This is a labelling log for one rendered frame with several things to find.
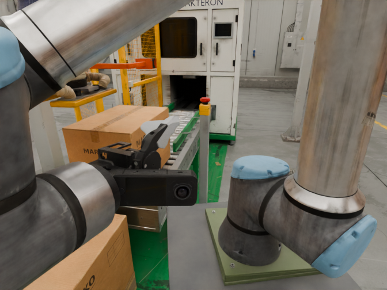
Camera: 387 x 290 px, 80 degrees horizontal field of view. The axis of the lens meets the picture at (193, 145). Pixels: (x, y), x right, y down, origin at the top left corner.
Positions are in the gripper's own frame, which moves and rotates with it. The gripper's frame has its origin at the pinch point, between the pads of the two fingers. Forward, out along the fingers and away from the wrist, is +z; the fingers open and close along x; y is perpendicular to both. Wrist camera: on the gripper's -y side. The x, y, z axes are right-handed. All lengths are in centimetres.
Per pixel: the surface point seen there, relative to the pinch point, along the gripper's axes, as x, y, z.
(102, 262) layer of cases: 64, 46, 21
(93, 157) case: 30, 78, 47
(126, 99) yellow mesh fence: 10, 142, 151
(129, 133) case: 14, 55, 51
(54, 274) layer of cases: 59, 54, 4
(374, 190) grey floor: 88, -104, 236
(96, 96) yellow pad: -5, 56, 33
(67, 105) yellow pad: -3, 55, 18
